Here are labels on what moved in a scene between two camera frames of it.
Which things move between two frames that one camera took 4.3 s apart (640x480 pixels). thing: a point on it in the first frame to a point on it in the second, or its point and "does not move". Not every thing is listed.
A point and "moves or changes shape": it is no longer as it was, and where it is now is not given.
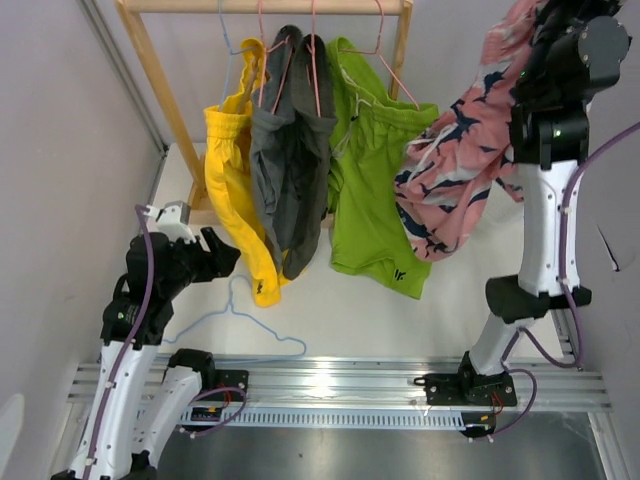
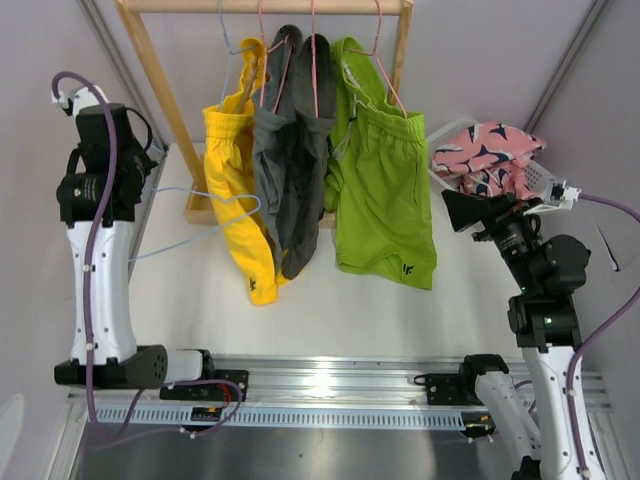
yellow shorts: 231,179 does not move
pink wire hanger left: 288,38 does not move
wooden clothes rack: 128,10 does not move
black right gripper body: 559,15 to 513,238
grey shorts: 293,127 does not move
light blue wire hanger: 230,306 to 206,231
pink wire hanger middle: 313,53 does not move
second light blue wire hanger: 230,48 does not move
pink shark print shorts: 451,164 moves or changes shape
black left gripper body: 190,263 to 142,163
